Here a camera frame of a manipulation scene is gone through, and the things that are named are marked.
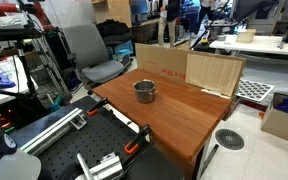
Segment round floor vent grate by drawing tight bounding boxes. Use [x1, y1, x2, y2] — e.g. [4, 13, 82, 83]
[214, 128, 246, 151]

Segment small wooden box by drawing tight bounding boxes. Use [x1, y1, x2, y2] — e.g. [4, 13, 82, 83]
[236, 28, 257, 44]

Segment black bag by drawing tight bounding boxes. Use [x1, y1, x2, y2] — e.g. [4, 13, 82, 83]
[95, 19, 134, 46]

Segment black table leg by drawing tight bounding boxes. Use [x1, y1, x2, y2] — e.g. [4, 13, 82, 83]
[199, 143, 220, 179]

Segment plywood board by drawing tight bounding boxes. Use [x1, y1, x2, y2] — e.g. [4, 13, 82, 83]
[185, 53, 244, 98]

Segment white perforated tray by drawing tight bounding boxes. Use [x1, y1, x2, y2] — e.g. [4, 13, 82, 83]
[235, 78, 275, 103]

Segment brown printed cardboard barrier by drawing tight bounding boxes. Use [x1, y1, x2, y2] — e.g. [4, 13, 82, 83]
[134, 43, 247, 101]

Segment black light stand pole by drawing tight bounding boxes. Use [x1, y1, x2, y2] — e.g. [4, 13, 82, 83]
[189, 0, 232, 50]

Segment long aluminium extrusion rail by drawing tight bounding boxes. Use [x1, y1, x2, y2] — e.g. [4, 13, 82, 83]
[18, 107, 89, 157]

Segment black perforated breadboard table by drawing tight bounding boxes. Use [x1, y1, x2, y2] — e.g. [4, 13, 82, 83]
[8, 95, 186, 180]

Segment black clamp orange handle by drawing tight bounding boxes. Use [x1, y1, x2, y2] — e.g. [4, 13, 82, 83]
[86, 97, 110, 117]
[123, 124, 152, 156]

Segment open cardboard box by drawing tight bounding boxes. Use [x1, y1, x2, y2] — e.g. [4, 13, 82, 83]
[260, 92, 288, 147]

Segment white work table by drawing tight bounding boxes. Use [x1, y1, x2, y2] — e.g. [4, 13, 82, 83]
[209, 34, 288, 58]

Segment white robot base black band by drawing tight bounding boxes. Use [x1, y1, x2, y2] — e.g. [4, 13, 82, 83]
[0, 118, 43, 180]

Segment blue cloth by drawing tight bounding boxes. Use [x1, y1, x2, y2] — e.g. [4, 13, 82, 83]
[0, 69, 17, 90]

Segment tall cardboard box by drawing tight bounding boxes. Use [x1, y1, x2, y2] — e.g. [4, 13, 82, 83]
[91, 0, 133, 29]

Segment aluminium extrusion rail with bracket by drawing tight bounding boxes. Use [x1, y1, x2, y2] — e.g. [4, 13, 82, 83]
[76, 151, 125, 180]

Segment teal tool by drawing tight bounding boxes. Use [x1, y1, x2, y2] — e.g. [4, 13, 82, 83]
[48, 94, 65, 113]

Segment person in dark jacket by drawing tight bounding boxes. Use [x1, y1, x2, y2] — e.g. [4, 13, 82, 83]
[157, 0, 182, 48]

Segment person in white top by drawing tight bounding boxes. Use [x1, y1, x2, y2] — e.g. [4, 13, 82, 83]
[191, 0, 216, 36]

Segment grey office chair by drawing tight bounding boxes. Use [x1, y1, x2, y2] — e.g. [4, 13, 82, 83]
[62, 23, 134, 92]

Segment black tripod stand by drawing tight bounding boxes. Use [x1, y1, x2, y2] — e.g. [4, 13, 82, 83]
[0, 39, 40, 101]

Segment black photo umbrella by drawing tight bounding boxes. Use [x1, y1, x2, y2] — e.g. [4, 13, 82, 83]
[233, 0, 280, 23]

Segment silver metal pot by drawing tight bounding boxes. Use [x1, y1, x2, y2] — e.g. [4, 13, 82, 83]
[132, 79, 158, 104]

